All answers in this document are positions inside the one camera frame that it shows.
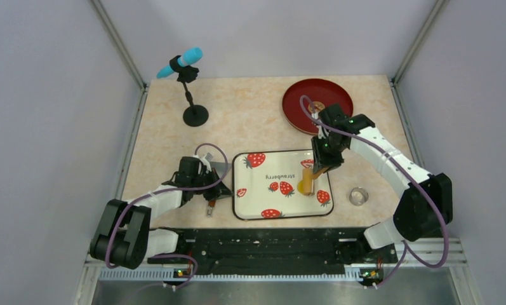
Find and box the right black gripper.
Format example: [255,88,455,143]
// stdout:
[312,135,345,175]

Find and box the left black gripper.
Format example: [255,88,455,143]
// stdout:
[191,167,234,201]

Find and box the wooden roller pin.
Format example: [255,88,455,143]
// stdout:
[297,167,328,196]

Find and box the metal ring cutter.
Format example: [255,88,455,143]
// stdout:
[349,187,369,207]

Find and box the strawberry pattern white tray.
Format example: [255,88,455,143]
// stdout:
[232,149,334,220]

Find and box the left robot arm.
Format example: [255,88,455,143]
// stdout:
[89,155,232,269]

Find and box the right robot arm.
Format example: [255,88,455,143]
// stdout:
[311,104,453,262]

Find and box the yellow dough ball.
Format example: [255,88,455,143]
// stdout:
[297,180,314,196]

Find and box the black microphone stand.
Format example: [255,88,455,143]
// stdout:
[176,66,209,127]

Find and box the red round tray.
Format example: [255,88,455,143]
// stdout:
[282,78,354,135]

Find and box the blue microphone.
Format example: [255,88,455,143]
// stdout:
[156,47,203,79]

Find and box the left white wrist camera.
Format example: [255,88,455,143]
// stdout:
[194,152,213,173]

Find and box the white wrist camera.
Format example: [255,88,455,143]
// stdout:
[311,112,326,139]
[194,152,213,173]

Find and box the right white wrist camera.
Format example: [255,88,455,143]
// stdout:
[311,112,326,139]

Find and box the metal scraper wooden handle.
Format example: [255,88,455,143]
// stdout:
[203,162,233,217]

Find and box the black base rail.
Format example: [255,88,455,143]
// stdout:
[147,227,400,276]

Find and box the aluminium frame bar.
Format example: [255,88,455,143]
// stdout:
[84,238,468,283]

